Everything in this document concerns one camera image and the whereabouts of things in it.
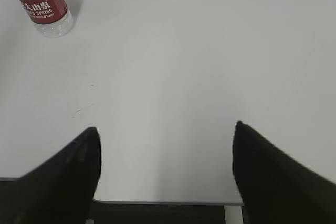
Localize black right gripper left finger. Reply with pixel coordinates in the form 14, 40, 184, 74
1, 127, 101, 223

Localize Nongfu Spring water bottle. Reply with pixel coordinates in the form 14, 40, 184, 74
19, 0, 73, 38

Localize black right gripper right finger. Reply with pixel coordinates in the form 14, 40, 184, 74
232, 121, 335, 223

